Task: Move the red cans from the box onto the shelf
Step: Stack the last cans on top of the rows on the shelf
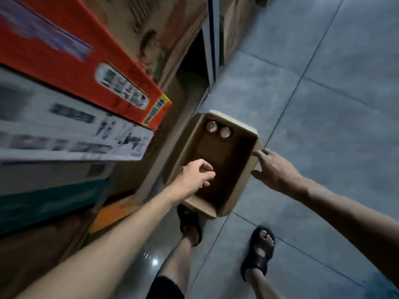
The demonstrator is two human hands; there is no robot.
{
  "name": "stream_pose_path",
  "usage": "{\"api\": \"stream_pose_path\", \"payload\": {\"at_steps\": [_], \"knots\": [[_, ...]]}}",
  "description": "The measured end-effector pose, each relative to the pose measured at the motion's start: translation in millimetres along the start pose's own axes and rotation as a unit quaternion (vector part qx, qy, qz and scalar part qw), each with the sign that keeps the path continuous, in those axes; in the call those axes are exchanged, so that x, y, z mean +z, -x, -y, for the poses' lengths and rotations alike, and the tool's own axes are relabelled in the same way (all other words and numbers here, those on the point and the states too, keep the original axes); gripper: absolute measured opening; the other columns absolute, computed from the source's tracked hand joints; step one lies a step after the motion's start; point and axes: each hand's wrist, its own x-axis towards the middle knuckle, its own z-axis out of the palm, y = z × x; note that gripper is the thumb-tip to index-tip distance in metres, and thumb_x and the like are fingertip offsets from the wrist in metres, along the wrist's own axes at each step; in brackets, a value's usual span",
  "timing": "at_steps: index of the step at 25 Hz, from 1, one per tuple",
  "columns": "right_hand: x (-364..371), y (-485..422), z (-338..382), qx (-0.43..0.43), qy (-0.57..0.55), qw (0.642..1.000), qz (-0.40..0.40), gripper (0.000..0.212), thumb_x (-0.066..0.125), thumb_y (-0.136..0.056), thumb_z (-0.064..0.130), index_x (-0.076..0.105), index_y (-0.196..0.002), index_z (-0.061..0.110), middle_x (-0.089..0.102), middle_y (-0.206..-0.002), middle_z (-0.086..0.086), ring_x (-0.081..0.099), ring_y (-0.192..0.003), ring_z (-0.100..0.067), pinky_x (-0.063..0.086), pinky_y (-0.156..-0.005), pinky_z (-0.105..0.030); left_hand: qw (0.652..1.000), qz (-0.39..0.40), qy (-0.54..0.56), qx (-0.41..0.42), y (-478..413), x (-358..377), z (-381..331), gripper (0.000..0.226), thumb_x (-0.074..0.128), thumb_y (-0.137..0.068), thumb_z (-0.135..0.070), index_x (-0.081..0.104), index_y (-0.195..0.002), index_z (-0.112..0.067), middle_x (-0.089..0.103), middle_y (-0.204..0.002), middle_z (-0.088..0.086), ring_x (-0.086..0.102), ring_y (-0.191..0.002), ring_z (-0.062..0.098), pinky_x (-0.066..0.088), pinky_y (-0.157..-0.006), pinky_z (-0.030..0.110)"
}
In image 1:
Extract person's left hand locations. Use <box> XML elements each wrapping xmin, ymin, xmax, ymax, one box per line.
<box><xmin>170</xmin><ymin>158</ymin><xmax>216</xmax><ymax>204</ymax></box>

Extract person's right hand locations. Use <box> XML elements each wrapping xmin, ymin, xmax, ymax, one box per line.
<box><xmin>250</xmin><ymin>148</ymin><xmax>305</xmax><ymax>196</ymax></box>

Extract brown cardboard box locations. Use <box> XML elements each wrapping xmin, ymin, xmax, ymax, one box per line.
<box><xmin>163</xmin><ymin>110</ymin><xmax>262</xmax><ymax>220</ymax></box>

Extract person's left forearm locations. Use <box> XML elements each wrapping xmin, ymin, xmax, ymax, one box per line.
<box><xmin>15</xmin><ymin>186</ymin><xmax>181</xmax><ymax>299</ymax></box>

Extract person's right forearm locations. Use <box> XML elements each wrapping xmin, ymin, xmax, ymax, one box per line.
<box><xmin>290</xmin><ymin>176</ymin><xmax>399</xmax><ymax>290</ymax></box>

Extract person's left dark sandal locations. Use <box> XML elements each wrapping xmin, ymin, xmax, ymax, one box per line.
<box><xmin>177</xmin><ymin>204</ymin><xmax>202</xmax><ymax>246</ymax></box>

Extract person's dark sandal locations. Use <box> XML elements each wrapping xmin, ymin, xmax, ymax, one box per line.
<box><xmin>240</xmin><ymin>226</ymin><xmax>276</xmax><ymax>281</ymax></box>
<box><xmin>177</xmin><ymin>204</ymin><xmax>202</xmax><ymax>246</ymax></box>

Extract person's left leg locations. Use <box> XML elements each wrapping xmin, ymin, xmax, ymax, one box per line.
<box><xmin>155</xmin><ymin>225</ymin><xmax>200</xmax><ymax>296</ymax></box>

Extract person's right dark sandal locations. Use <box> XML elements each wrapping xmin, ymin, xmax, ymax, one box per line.
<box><xmin>240</xmin><ymin>226</ymin><xmax>276</xmax><ymax>281</ymax></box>

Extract orange-topped brown carton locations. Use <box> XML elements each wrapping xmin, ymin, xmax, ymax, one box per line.
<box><xmin>90</xmin><ymin>196</ymin><xmax>141</xmax><ymax>234</ymax></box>

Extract dark shorts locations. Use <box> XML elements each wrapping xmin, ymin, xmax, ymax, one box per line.
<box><xmin>145</xmin><ymin>275</ymin><xmax>186</xmax><ymax>299</ymax></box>

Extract white black-lettered carton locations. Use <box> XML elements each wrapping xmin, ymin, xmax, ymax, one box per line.
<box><xmin>0</xmin><ymin>66</ymin><xmax>155</xmax><ymax>162</ymax></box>

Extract teal carton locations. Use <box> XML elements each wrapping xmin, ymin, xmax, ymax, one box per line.
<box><xmin>0</xmin><ymin>180</ymin><xmax>108</xmax><ymax>235</ymax></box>

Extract brown red-printed carton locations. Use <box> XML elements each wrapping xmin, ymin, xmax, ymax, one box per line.
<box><xmin>78</xmin><ymin>0</ymin><xmax>208</xmax><ymax>88</ymax></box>

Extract plain brown carton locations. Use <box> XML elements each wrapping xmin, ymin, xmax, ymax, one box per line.
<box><xmin>219</xmin><ymin>0</ymin><xmax>256</xmax><ymax>66</ymax></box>

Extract dark brown carton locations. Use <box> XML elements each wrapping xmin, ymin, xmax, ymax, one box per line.
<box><xmin>0</xmin><ymin>211</ymin><xmax>94</xmax><ymax>299</ymax></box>

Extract red and white carton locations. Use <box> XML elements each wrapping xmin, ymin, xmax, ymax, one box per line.
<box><xmin>0</xmin><ymin>0</ymin><xmax>172</xmax><ymax>131</ymax></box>

